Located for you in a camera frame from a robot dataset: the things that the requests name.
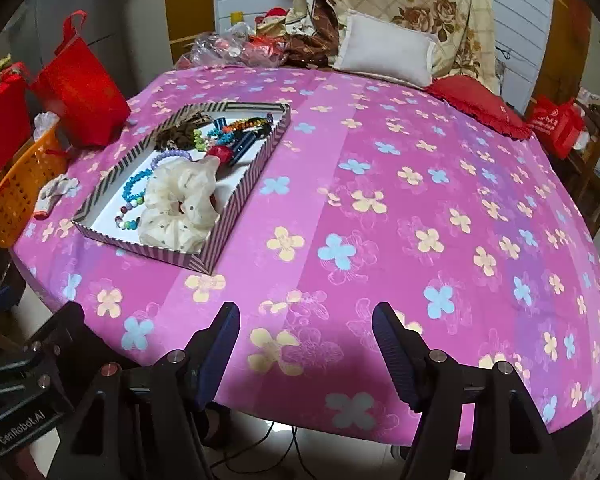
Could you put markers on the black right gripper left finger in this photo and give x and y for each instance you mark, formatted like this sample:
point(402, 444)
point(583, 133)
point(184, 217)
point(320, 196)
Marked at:
point(145, 423)

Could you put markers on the cream white scrunchie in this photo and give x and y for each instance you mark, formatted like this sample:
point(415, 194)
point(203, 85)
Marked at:
point(179, 214)

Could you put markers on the red bow hair clip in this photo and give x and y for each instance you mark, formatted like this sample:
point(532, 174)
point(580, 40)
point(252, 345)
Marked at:
point(222, 152)

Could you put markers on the blue striped wrist watch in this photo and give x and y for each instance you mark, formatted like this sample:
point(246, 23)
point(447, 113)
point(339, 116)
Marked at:
point(224, 138)

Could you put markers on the black scrunchie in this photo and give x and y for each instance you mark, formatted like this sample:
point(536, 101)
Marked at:
point(257, 126)

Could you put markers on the orange plastic basket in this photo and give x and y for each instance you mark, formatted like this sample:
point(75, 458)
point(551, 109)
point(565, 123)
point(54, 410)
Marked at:
point(37, 163)

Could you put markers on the striped white tray box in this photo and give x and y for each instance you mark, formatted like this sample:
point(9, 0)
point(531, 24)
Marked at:
point(111, 213)

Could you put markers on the wooden chair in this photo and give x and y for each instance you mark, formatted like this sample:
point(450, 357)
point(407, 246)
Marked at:
point(584, 186)

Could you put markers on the pink floral bed sheet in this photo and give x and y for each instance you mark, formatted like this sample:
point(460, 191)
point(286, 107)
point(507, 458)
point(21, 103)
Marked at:
point(375, 193)

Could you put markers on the red tote bag left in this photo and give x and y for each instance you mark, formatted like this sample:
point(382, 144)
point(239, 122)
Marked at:
point(76, 87)

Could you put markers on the red gift bag right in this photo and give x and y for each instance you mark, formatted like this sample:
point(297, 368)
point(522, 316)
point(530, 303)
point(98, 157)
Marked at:
point(557, 126)

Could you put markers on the red cushion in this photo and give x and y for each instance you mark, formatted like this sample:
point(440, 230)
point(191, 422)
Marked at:
point(471, 97)

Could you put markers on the white small pillow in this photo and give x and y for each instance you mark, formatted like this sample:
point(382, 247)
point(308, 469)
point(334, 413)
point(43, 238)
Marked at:
point(384, 50)

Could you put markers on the clear plastic bag pile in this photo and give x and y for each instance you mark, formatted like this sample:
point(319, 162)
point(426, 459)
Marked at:
point(239, 46)

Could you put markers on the floral beige quilt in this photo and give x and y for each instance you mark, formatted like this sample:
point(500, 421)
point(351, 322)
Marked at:
point(464, 31)

